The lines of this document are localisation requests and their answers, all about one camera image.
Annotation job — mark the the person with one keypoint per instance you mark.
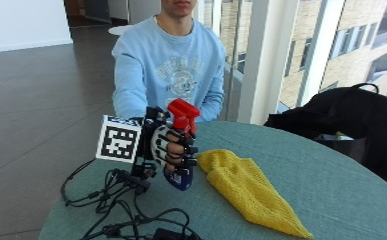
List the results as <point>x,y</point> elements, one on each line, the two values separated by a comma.
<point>166,66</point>

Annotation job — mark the blue spray bottle red trigger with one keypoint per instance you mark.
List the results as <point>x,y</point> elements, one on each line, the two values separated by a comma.
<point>181,116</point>

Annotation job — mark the white round table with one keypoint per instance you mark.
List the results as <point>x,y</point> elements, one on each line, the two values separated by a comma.
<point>119,30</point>

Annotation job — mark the yellow cloth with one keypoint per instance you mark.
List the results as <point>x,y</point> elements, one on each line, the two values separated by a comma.
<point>246,190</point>

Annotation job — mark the black backpack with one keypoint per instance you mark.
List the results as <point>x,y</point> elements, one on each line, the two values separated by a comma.
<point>347,116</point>

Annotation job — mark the white marker cube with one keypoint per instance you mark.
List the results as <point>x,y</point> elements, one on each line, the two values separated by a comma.
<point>118,141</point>

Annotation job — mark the small black box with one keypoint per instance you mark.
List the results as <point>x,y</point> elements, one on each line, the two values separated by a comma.
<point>167,234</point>

